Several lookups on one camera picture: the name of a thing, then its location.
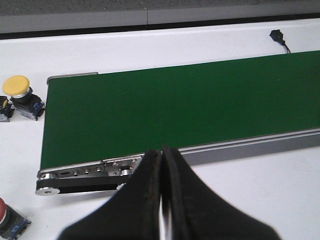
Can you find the yellow mushroom push button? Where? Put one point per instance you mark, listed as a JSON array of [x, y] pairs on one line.
[[21, 95]]

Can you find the grey stone counter slab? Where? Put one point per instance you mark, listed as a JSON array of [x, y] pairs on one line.
[[41, 7]]

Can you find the black push button switch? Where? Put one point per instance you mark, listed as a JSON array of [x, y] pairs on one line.
[[6, 109]]

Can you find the red mushroom push button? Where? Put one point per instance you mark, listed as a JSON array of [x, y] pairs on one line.
[[12, 223]]

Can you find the green conveyor belt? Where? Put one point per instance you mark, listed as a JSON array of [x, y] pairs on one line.
[[104, 116]]

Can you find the black timing drive belt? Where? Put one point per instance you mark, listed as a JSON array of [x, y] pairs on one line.
[[49, 187]]

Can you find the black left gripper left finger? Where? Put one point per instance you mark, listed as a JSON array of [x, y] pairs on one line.
[[131, 214]]

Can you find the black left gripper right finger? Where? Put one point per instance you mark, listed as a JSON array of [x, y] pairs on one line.
[[192, 211]]

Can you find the aluminium conveyor side rail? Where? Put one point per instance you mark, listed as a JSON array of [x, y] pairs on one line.
[[194, 155]]

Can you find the black cable plug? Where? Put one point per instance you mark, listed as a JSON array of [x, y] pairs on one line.
[[277, 36]]

